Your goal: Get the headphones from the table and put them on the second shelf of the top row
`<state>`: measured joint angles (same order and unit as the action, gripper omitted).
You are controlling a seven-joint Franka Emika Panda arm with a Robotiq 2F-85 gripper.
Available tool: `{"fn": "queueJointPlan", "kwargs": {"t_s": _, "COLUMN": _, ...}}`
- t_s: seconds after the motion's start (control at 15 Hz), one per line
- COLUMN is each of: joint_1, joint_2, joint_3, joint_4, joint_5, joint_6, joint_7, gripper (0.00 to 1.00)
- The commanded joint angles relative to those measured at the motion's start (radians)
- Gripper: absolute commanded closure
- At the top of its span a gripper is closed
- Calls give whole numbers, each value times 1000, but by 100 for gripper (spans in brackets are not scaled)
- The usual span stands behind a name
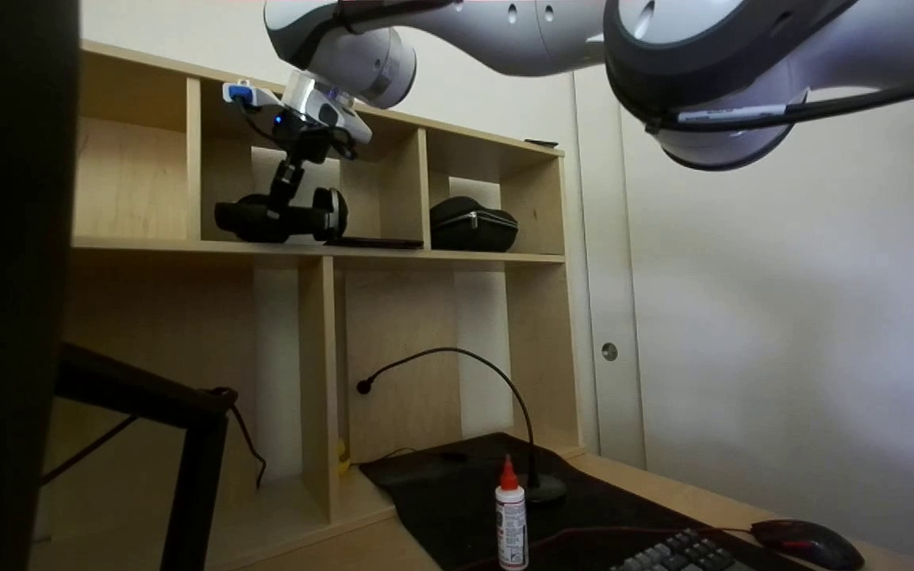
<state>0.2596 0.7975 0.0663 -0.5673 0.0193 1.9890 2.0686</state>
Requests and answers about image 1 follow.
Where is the dark computer monitor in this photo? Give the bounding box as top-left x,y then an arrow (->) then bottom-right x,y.
0,0 -> 82,571

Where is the white glue bottle red cap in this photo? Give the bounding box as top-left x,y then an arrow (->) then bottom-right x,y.
493,455 -> 535,571

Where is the flat black tablet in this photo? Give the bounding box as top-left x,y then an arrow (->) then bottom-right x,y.
324,235 -> 426,253

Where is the light wooden shelf unit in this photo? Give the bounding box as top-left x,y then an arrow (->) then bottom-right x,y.
25,35 -> 591,571

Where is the white door with knob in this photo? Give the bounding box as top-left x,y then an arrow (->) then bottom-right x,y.
569,63 -> 655,469

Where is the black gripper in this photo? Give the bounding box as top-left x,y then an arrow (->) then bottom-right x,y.
260,125 -> 350,215

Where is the black monitor stand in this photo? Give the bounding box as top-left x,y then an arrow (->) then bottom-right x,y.
39,340 -> 242,571

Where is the black and red mouse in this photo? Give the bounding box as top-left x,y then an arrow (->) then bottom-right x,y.
751,515 -> 867,571

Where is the grey mechanical keyboard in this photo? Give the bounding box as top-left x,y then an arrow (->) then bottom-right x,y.
609,525 -> 762,571

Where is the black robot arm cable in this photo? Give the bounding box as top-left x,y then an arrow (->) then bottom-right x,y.
643,70 -> 914,137

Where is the thin black cable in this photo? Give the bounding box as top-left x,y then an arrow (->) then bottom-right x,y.
222,383 -> 271,493

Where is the black zip case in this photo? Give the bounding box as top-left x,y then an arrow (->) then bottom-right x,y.
428,194 -> 520,253

